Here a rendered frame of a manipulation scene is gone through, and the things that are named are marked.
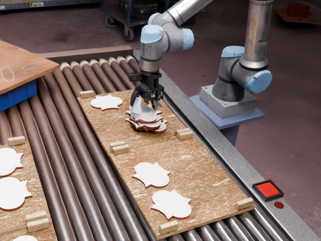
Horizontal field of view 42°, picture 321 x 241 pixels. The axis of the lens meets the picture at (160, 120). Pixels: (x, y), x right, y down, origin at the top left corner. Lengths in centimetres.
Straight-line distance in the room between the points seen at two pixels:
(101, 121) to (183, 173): 43
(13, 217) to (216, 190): 64
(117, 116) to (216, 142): 41
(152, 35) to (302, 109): 273
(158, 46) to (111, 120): 41
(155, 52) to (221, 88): 54
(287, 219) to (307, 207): 151
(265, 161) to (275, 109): 81
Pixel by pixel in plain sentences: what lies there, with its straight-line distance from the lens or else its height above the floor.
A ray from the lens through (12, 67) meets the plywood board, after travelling 187.
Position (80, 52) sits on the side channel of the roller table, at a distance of 221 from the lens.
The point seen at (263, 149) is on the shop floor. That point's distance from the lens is 329.
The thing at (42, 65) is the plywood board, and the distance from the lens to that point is 188.
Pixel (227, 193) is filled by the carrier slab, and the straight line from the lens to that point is 140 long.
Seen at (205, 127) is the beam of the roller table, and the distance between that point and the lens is 173.
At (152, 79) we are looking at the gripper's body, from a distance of 147.
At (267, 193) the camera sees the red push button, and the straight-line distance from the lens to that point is 146.
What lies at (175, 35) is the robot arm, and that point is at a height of 133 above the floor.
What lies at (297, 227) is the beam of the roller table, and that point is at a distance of 140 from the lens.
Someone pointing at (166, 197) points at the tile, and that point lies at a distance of 133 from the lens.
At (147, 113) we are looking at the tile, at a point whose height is 100.
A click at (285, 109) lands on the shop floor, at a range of 390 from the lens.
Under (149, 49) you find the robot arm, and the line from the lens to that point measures 143.
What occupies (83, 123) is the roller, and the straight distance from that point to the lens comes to 169.
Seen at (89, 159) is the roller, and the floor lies 92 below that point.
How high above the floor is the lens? 186
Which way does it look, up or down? 33 degrees down
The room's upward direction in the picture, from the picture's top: 6 degrees clockwise
